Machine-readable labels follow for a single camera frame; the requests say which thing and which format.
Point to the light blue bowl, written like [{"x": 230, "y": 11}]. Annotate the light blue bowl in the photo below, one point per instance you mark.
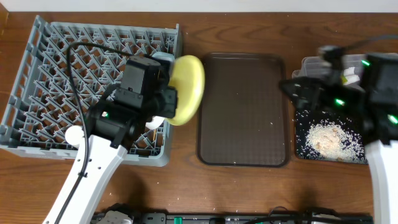
[{"x": 165, "y": 56}]

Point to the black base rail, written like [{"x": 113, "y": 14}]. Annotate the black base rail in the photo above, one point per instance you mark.
[{"x": 122, "y": 213}]

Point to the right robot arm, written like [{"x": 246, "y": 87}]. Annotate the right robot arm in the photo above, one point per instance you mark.
[{"x": 373, "y": 104}]

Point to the clear plastic bin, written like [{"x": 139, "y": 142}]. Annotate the clear plastic bin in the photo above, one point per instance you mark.
[{"x": 315, "y": 66}]

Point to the dark brown serving tray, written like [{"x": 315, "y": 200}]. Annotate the dark brown serving tray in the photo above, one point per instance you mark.
[{"x": 243, "y": 117}]

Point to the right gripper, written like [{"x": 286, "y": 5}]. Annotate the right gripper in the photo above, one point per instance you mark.
[{"x": 316, "y": 85}]

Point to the black waste tray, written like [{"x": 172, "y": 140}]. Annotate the black waste tray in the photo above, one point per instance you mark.
[{"x": 329, "y": 140}]

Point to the white bowl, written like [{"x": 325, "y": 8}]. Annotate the white bowl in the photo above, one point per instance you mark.
[{"x": 155, "y": 122}]

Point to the grey plastic dishwasher rack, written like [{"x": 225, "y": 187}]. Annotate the grey plastic dishwasher rack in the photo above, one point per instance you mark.
[{"x": 41, "y": 108}]

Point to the yellow plate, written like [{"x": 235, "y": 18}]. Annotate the yellow plate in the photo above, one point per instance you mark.
[{"x": 188, "y": 78}]

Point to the white cup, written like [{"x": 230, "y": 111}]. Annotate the white cup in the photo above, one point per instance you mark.
[{"x": 73, "y": 135}]

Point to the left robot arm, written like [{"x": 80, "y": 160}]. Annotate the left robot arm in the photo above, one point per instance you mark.
[{"x": 109, "y": 129}]

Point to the food scraps rice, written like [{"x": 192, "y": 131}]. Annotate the food scraps rice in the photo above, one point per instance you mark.
[{"x": 332, "y": 140}]

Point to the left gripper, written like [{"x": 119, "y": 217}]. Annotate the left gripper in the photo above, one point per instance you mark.
[{"x": 170, "y": 96}]

